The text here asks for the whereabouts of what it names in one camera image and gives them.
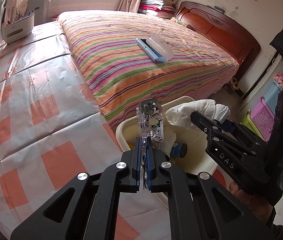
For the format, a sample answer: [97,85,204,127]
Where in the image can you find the white tissue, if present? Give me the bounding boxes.
[165,99,232,131]

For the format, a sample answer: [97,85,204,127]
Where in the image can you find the silver blister pack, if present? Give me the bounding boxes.
[135,99,166,156]

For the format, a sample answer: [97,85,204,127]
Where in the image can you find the white plush toy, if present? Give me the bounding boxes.
[164,126,177,155]

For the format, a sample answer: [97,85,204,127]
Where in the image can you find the person right hand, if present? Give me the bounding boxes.
[229,181,276,225]

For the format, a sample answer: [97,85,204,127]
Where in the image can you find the green plastic basket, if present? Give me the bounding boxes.
[241,110,264,139]

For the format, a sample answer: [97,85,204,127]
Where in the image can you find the cream plastic bin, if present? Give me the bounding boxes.
[115,96,217,174]

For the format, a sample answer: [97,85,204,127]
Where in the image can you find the pink plastic basket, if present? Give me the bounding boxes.
[250,96,274,141]

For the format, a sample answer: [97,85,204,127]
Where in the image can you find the slippers by bed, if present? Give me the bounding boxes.
[229,77,239,90]

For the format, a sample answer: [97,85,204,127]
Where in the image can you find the wooden headboard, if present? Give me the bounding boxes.
[176,2,261,81]

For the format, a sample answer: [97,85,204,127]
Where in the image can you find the checkered plastic tablecloth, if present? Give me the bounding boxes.
[0,22,122,238]

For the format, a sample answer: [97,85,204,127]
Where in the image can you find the striped bed cover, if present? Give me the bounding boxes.
[57,10,240,129]

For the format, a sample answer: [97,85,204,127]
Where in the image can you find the white pen holder box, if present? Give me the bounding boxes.
[3,11,35,44]

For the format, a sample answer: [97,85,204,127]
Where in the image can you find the grey air cooler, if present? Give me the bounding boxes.
[25,0,49,26]

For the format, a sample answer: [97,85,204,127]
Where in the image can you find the left pink curtain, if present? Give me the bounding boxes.
[1,0,17,28]

